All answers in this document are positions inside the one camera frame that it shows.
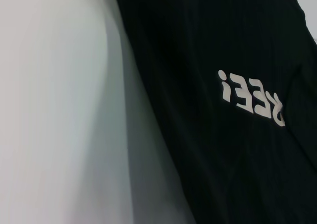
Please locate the black shirt with FREE print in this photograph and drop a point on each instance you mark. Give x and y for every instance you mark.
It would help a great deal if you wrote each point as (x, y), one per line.
(198, 110)

